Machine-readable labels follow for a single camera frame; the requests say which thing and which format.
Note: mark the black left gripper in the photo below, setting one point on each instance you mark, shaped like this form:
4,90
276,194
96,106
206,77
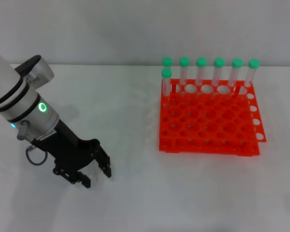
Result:
68,151

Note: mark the green-capped test tube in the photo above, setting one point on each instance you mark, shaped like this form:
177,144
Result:
237,63
184,62
253,63
166,73
201,62
219,62
167,61

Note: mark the orange test tube rack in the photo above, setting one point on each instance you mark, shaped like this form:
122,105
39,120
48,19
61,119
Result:
207,120

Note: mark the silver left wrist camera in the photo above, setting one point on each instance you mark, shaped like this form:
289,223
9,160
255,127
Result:
39,71

